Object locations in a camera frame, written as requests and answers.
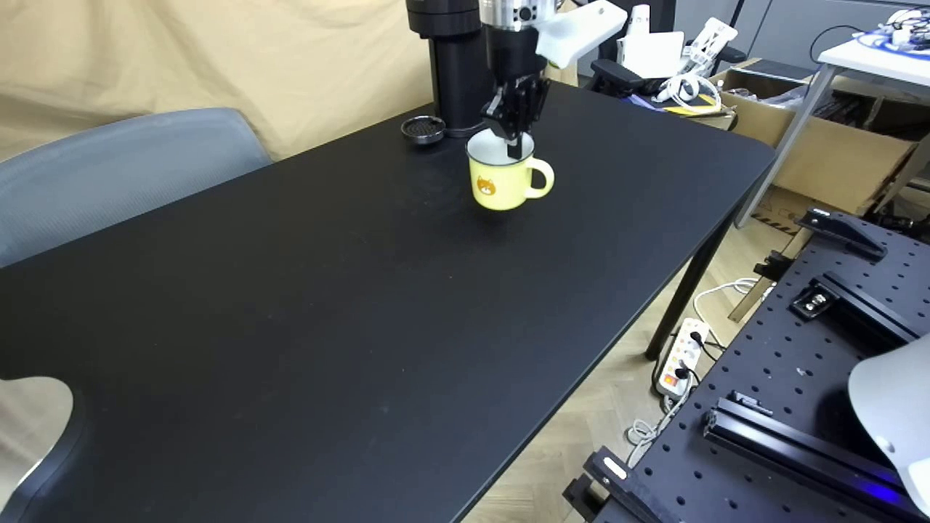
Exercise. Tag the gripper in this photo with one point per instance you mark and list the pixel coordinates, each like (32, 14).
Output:
(512, 51)

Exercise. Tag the yellow mug with bear print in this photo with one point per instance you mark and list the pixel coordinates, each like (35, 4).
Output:
(503, 183)

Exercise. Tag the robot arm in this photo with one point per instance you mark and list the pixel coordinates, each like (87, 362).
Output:
(585, 30)

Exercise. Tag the black coffee machine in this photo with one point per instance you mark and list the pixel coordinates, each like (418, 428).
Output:
(458, 65)

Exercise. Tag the round black drip tray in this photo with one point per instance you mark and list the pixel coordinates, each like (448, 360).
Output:
(423, 129)

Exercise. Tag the black office chair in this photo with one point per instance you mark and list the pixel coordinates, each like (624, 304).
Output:
(617, 76)

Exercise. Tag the white box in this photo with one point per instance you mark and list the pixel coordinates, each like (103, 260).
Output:
(652, 54)

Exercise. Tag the white headset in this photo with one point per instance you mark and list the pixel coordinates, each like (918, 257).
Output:
(683, 88)

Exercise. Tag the white plastic rack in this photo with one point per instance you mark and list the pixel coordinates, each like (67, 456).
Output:
(710, 42)

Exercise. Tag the beige curtain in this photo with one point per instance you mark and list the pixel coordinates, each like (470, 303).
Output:
(218, 58)

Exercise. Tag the white power strip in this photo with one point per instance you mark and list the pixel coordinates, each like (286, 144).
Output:
(681, 359)

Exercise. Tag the cardboard box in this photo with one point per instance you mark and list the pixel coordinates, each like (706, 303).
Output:
(835, 156)

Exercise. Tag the black clamp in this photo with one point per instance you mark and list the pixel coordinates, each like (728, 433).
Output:
(843, 231)
(617, 483)

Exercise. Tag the white table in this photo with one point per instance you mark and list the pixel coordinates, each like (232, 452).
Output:
(879, 62)

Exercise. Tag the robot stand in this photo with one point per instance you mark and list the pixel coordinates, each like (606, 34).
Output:
(770, 378)

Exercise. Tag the grey mesh chair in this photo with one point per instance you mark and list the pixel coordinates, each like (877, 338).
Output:
(123, 174)

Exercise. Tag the black bracket with silver bolt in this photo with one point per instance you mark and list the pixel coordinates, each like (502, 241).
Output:
(850, 301)

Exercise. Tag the black aluminium rail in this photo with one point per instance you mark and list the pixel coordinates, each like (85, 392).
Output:
(792, 443)

